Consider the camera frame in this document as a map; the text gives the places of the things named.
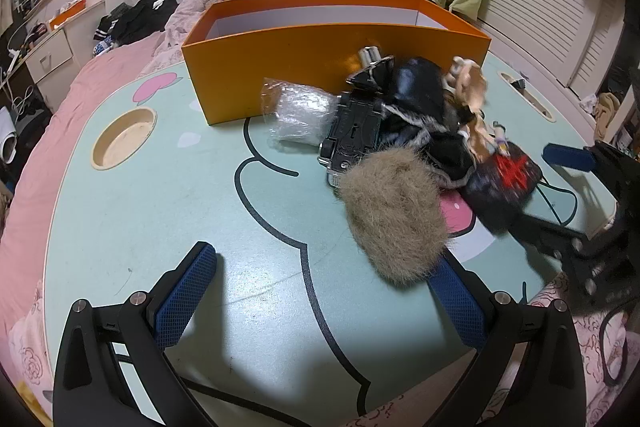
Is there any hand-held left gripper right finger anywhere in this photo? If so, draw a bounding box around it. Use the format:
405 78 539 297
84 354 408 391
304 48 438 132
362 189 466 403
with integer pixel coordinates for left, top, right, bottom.
430 257 586 427

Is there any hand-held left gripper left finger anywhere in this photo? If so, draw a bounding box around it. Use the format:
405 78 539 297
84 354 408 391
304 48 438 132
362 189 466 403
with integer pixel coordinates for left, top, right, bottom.
52 241 218 427

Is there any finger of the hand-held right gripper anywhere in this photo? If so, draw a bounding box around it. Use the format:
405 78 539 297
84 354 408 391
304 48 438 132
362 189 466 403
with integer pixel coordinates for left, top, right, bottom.
520 212 601 268
542 142 626 180

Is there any black pouch with red print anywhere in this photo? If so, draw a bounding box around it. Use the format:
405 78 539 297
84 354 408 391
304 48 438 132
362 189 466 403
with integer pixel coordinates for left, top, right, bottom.
462 147 544 236

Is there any peach cartoon figurine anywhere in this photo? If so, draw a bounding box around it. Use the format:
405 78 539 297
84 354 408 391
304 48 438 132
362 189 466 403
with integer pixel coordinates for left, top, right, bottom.
442 56 512 158

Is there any black lace trimmed garment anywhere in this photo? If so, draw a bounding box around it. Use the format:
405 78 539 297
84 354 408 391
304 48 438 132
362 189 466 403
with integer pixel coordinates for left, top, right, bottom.
347 57 476 188

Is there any orange cardboard box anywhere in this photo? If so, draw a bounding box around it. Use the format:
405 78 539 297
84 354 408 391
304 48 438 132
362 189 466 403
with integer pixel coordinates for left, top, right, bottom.
181 0 493 126

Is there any mint cartoon print desktop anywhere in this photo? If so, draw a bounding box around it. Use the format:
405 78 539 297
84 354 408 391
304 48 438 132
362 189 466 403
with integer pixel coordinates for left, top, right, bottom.
42 42 618 427

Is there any black toy car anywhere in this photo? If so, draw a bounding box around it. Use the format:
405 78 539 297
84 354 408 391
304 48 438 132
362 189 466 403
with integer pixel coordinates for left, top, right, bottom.
317 92 387 188

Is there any clear plastic bag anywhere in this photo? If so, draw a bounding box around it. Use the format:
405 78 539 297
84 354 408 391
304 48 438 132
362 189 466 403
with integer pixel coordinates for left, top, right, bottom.
260 77 342 148

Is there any silver metal cylinder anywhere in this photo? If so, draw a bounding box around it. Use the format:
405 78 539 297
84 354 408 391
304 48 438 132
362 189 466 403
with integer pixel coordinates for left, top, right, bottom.
357 47 384 68

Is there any white rolled item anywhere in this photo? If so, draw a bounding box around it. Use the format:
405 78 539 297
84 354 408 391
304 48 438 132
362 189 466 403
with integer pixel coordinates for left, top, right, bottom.
0 107 19 164

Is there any white nightstand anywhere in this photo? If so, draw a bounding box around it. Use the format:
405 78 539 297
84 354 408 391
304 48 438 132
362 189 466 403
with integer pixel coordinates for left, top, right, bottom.
25 0 107 84

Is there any black and white clothes pile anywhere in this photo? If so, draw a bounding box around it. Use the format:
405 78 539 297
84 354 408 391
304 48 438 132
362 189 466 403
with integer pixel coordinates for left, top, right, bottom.
94 0 179 46

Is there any orange tray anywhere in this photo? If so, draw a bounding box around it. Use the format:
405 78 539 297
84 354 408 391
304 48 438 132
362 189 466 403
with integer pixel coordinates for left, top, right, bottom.
48 0 87 30

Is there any black cable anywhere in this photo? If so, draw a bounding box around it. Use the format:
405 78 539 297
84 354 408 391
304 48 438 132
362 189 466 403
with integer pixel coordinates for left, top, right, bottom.
177 374 313 419
536 183 577 224

